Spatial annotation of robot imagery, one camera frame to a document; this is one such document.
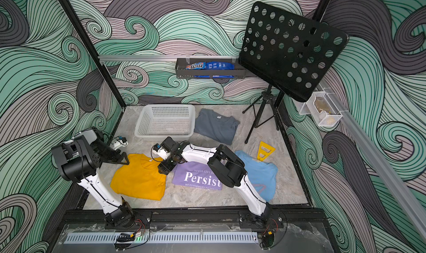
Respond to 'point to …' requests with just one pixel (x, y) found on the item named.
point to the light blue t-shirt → (262, 176)
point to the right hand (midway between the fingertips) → (167, 165)
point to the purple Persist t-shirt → (196, 174)
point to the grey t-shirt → (222, 128)
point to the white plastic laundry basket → (157, 121)
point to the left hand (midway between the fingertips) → (121, 161)
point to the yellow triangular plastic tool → (264, 151)
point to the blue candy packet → (212, 65)
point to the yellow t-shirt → (141, 178)
